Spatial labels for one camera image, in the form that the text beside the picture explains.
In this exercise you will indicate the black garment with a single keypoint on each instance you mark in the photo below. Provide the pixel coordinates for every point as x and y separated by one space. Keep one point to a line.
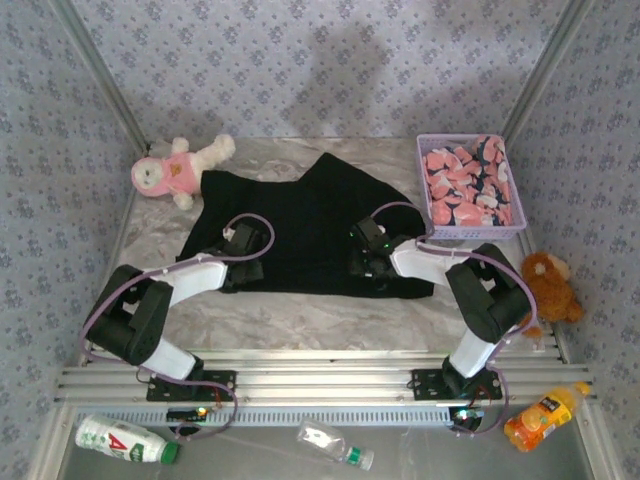
310 235

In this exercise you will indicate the pink patterned garment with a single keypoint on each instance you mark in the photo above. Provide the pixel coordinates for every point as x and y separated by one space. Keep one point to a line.
465 185

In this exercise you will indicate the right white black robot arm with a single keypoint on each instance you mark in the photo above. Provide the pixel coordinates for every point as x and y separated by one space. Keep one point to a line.
492 295

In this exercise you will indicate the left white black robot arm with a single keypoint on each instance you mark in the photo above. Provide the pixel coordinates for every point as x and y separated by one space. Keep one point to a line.
130 320

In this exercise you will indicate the lilac plastic basket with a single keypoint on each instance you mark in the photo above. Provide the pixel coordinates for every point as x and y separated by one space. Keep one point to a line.
475 232

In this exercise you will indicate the white plush toy pink outfit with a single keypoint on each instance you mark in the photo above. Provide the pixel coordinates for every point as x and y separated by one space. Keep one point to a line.
167 172

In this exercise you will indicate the small circuit board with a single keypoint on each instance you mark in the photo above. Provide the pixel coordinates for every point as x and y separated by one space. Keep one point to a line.
187 413
466 415

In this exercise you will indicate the brown plush toy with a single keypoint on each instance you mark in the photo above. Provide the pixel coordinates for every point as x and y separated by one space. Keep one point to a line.
550 290

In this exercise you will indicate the clear empty plastic bottle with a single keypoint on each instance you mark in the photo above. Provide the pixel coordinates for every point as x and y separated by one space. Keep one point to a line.
330 442

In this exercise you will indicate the white bottle green cap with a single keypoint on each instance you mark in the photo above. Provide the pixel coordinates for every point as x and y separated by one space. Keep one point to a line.
120 441

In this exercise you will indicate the orange juice bottle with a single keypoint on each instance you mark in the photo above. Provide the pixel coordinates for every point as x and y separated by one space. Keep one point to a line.
542 417

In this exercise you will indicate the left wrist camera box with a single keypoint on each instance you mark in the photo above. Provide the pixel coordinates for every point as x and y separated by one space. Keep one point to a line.
242 235

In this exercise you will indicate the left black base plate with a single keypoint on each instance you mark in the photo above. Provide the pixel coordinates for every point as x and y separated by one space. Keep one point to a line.
220 385

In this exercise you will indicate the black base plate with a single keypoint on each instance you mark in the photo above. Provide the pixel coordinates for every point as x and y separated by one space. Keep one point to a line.
220 385
427 382

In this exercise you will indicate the aluminium rail frame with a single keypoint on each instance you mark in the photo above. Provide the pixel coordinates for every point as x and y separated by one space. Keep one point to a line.
325 372

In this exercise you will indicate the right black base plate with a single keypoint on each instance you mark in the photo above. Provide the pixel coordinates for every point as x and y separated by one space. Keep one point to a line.
427 382

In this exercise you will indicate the aluminium frame post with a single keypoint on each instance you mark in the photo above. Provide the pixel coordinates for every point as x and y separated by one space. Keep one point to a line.
107 80
545 70

